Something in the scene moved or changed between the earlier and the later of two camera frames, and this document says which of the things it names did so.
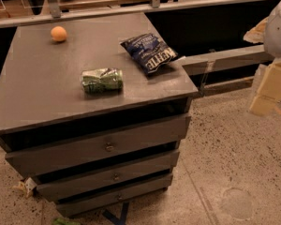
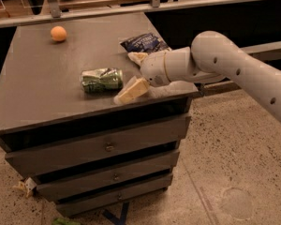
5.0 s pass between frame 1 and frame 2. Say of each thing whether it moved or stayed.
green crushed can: stayed
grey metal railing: stayed
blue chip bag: stayed
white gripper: moved
